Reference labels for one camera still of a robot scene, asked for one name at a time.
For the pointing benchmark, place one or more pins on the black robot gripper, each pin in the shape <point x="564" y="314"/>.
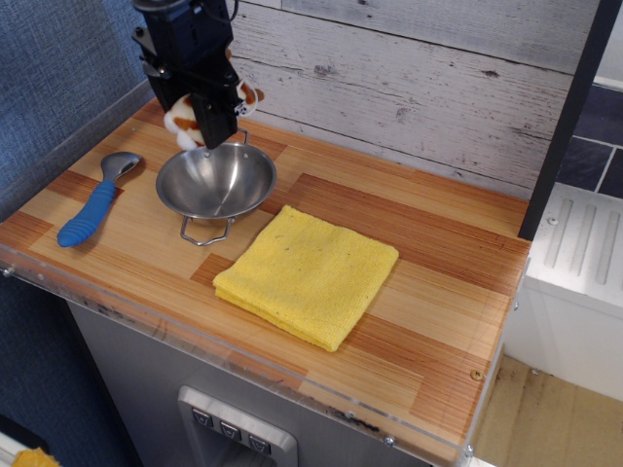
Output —
<point x="192" y="36"/>

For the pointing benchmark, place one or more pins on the plush shrimp toy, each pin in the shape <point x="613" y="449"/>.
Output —
<point x="182" y="120"/>

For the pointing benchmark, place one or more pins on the small steel wok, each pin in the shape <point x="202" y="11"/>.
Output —
<point x="217" y="184"/>

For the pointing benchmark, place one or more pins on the folded yellow cloth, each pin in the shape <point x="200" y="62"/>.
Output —
<point x="308" y="277"/>

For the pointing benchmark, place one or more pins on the clear acrylic edge guard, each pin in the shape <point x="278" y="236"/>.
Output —
<point x="412" y="373"/>

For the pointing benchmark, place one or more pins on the silver dispenser button panel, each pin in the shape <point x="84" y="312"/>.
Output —
<point x="222" y="435"/>

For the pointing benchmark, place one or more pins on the yellow object at corner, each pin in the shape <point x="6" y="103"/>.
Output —
<point x="34" y="458"/>

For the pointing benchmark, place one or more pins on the white ribbed cabinet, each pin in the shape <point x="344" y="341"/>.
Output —
<point x="567" y="320"/>

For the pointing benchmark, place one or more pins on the blue handled ice cream scoop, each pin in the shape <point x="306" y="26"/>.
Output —
<point x="84" y="225"/>

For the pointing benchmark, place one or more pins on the dark right upright post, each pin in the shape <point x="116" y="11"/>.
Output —
<point x="587" y="68"/>

